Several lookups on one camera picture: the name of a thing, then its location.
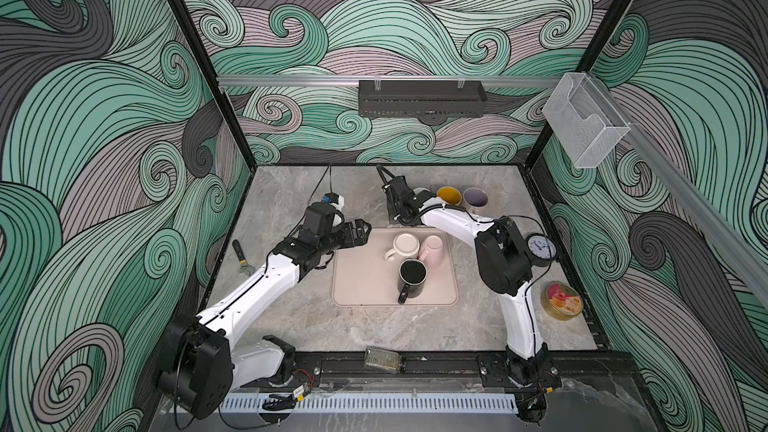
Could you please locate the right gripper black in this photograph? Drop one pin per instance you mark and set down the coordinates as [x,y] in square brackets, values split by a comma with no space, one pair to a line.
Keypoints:
[390,213]

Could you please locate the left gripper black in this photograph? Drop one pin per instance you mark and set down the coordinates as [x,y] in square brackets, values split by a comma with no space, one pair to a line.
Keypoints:
[360,237]

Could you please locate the cream upside-down mug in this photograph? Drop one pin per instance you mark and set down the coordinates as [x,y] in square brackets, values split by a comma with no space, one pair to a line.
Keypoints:
[404,245]

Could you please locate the blue butterfly mug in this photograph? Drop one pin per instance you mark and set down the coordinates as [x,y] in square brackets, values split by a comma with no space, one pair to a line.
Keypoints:
[450,195]

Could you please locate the black mug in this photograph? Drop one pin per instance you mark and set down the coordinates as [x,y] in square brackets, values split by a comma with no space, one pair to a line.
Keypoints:
[412,276]

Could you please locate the pink iridescent mug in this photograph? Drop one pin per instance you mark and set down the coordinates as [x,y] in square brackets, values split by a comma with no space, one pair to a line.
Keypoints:
[475,199]

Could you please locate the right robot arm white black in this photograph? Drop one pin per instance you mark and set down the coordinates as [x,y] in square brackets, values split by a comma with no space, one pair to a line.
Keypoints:
[504,265]

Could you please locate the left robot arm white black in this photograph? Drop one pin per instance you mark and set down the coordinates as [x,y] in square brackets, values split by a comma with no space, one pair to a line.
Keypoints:
[214,332]

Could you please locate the pink upside-down mug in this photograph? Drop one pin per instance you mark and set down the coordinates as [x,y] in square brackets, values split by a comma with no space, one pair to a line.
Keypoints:
[432,251]

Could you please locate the pink tray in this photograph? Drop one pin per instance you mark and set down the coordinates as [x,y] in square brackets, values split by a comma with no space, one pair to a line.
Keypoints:
[364,277]

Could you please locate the small round clock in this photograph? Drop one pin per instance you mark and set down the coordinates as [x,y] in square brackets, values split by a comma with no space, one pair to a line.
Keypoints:
[541,249]

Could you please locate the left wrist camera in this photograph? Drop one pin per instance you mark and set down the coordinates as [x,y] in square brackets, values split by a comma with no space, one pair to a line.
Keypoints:
[323,216]

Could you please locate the black wall shelf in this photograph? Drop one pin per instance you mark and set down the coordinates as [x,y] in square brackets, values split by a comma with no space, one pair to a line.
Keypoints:
[411,98]

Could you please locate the white slotted cable duct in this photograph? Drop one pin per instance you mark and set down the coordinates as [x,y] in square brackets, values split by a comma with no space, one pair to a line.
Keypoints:
[441,402]

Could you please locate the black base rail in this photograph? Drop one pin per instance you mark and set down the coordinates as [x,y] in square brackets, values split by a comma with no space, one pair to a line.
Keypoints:
[491,369]

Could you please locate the aluminium wall rail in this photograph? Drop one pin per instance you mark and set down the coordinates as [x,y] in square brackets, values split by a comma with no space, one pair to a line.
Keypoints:
[308,80]

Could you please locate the clear plastic wall bin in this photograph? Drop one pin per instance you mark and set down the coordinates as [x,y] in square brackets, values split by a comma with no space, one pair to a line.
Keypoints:
[585,118]

